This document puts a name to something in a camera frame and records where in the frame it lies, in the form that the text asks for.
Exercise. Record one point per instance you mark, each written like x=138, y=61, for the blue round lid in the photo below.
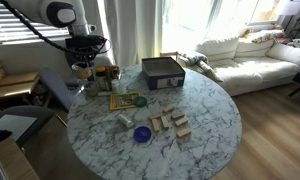
x=142, y=134

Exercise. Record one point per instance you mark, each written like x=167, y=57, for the white sofa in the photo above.
x=245, y=66

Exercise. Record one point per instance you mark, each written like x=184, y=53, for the yellow label bottle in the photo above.
x=100, y=77

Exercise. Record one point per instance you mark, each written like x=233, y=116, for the wooden block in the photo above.
x=164, y=122
x=155, y=125
x=177, y=115
x=155, y=116
x=183, y=132
x=169, y=108
x=181, y=121

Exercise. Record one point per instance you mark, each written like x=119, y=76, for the window blinds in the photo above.
x=13, y=31

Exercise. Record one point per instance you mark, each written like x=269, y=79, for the grey office chair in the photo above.
x=21, y=123

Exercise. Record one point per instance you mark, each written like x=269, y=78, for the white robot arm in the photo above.
x=60, y=13

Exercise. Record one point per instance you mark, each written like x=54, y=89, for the white curtain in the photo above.
x=134, y=28

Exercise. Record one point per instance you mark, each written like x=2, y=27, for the wooden side desk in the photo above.
x=18, y=84

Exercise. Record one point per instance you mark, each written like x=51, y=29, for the green spice bottle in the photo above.
x=114, y=72

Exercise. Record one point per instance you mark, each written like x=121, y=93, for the green round lid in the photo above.
x=140, y=101

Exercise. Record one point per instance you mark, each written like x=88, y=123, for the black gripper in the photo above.
x=85, y=48

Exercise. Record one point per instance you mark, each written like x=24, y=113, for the green can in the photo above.
x=91, y=88

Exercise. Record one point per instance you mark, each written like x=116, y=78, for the white cap bottle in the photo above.
x=115, y=85

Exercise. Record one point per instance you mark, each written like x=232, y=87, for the dark blue open box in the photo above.
x=162, y=72

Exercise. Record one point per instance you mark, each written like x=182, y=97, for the clear plastic fridge box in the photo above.
x=108, y=79

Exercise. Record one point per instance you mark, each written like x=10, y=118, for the colourful cushion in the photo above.
x=264, y=35

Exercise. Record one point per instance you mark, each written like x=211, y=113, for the grey throw blanket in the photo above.
x=199, y=62

